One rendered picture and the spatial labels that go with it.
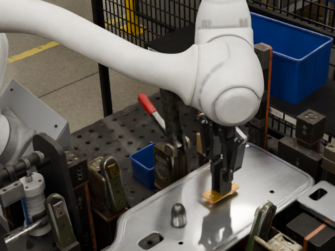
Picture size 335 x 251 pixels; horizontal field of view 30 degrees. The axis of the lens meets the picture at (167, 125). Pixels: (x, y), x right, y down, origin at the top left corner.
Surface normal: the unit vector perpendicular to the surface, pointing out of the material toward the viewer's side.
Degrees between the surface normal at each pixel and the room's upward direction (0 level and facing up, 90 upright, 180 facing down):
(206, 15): 65
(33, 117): 45
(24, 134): 37
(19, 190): 90
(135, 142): 0
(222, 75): 26
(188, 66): 52
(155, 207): 0
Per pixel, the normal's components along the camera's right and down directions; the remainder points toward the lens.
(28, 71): -0.04, -0.83
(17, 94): -0.58, -0.33
